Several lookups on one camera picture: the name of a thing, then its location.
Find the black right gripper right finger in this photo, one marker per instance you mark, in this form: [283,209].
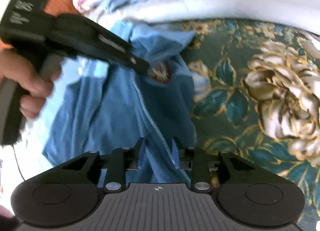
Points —
[195,160]

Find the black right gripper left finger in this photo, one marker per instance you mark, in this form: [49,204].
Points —
[119,163]

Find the blue fleece garment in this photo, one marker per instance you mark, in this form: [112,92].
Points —
[111,107]

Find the person's left hand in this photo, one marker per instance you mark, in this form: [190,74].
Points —
[19,69]

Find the teal floral bed blanket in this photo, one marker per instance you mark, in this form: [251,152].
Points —
[257,95]

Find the light grey floral quilt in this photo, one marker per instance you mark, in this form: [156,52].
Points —
[303,14]

